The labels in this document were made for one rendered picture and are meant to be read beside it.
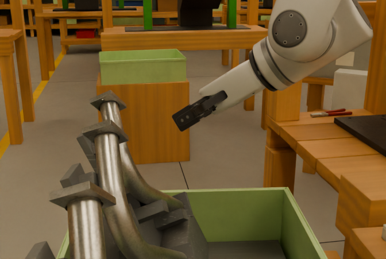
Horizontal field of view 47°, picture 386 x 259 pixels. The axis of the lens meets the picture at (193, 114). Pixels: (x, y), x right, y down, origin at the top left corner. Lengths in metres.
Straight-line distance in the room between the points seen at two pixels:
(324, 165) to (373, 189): 0.19
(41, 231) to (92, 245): 2.31
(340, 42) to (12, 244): 2.25
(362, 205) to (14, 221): 2.15
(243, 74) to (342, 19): 0.16
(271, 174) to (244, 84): 1.00
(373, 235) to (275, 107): 0.67
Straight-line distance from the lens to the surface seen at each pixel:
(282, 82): 0.68
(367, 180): 1.16
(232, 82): 0.68
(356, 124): 1.56
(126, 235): 0.54
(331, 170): 1.24
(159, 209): 0.74
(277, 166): 1.65
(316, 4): 0.58
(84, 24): 10.52
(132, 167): 0.69
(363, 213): 1.11
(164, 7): 8.16
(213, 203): 0.92
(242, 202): 0.93
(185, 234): 0.83
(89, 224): 0.40
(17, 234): 2.73
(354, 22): 0.64
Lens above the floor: 1.38
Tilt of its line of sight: 18 degrees down
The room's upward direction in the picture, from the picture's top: straight up
